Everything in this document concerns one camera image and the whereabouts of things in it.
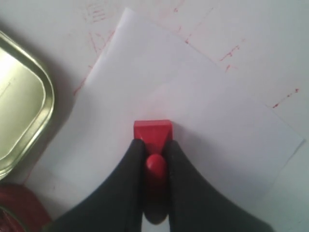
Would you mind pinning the red stamp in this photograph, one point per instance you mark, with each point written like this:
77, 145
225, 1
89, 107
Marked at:
155, 134

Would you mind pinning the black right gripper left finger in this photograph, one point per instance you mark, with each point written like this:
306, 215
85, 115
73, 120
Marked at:
116, 205

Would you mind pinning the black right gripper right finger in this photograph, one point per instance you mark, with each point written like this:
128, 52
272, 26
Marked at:
196, 206

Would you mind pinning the red ink pad tin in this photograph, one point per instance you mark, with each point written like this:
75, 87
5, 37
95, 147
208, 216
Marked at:
21, 210

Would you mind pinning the white paper sheet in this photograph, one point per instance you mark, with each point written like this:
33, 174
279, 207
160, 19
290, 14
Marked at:
237, 143

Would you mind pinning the gold tin lid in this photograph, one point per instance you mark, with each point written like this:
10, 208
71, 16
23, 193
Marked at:
27, 103

